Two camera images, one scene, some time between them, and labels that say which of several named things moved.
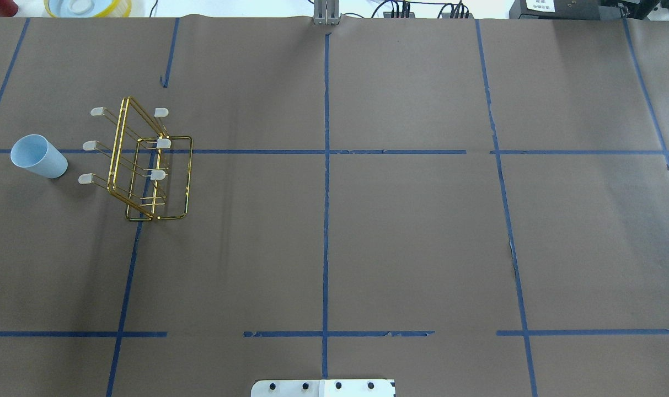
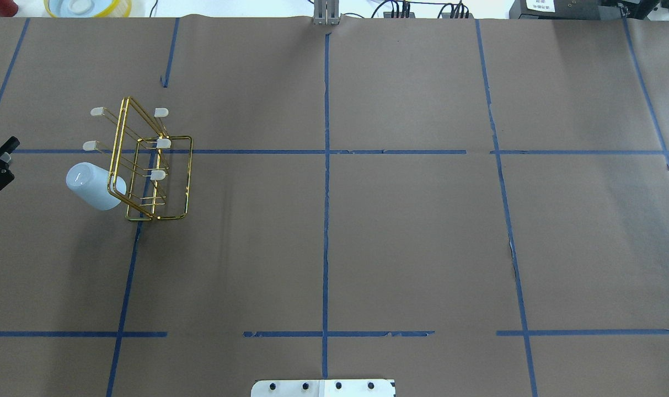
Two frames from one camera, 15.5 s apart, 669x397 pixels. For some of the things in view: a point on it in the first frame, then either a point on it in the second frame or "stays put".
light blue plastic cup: (36, 153) -> (90, 183)
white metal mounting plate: (324, 388) stays put
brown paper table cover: (475, 207) stays put
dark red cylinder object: (3, 8) stays put
